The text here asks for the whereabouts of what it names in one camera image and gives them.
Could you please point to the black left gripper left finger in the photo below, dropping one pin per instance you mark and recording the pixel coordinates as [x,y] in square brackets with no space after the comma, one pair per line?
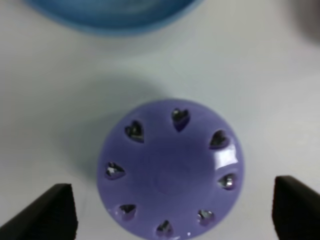
[52,216]

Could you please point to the purple lid with heart gems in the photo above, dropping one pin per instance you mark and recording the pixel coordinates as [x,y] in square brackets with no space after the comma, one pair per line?
[170,169]

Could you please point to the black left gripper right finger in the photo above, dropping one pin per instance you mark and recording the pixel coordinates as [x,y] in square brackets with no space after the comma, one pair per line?
[295,210]

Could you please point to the blue round bowl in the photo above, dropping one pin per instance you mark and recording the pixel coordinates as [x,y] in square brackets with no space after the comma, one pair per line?
[114,17]

